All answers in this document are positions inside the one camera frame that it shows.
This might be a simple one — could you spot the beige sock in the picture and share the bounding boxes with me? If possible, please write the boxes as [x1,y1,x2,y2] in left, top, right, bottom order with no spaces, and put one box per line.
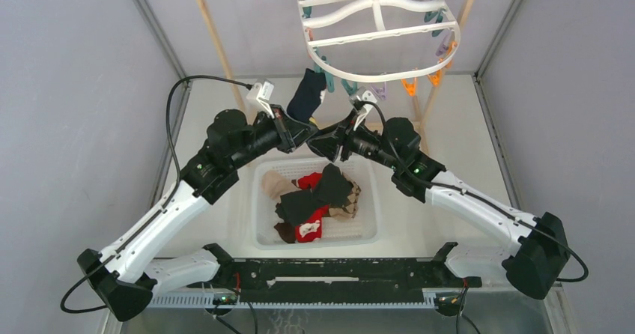
[261,170,300,203]

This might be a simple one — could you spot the white oval clip hanger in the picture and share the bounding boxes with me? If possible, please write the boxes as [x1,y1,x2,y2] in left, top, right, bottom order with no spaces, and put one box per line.
[297,0,461,86]

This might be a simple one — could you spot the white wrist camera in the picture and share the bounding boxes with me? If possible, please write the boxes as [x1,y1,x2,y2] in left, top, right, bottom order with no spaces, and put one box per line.
[349,88,377,131]
[246,79,275,118]

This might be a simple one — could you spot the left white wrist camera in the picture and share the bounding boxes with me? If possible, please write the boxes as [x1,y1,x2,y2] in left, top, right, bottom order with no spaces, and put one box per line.
[246,79,275,118]

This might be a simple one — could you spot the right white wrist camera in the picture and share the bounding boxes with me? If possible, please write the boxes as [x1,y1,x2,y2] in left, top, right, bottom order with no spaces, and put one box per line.
[349,88,377,131]

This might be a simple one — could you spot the white plastic laundry basket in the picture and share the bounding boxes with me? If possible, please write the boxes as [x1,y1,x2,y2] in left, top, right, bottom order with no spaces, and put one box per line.
[251,156,382,250]

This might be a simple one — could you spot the argyle brown sock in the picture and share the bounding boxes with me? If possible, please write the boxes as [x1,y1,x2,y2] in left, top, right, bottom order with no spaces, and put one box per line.
[327,172,362,222]

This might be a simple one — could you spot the brown striped sock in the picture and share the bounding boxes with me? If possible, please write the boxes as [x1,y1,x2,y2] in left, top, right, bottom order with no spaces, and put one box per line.
[274,222,297,244]

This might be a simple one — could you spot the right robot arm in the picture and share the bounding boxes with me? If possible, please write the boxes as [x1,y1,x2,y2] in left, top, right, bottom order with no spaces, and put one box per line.
[307,118,572,300]

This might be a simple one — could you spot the red sock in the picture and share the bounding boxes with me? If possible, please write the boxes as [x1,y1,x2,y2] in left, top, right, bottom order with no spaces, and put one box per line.
[296,172,322,190]
[295,210,323,243]

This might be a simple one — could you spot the black sock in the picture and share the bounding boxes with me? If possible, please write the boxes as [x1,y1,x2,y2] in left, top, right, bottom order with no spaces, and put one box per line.
[275,189,323,226]
[313,164,353,207]

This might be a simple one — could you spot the white cable duct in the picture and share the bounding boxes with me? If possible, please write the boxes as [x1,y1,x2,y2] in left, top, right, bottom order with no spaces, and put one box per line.
[127,291,437,309]

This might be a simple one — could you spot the wooden drying rack frame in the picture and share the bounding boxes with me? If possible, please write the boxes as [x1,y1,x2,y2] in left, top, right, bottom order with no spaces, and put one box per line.
[186,0,485,168]

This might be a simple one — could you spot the santa pattern dark sock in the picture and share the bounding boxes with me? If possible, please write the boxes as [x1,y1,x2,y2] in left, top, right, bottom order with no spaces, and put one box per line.
[285,68,327,126]

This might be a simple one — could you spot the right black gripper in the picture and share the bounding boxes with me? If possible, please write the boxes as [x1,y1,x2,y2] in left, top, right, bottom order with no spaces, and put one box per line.
[308,109,401,171]

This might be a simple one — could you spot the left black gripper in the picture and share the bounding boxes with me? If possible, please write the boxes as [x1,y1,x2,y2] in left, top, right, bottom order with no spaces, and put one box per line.
[231,105,318,170]

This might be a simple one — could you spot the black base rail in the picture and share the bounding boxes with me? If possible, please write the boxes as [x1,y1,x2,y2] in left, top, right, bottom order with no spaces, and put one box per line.
[194,258,482,304]

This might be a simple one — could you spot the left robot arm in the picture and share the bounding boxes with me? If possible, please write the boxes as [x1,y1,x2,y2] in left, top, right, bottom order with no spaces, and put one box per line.
[77,105,318,322]

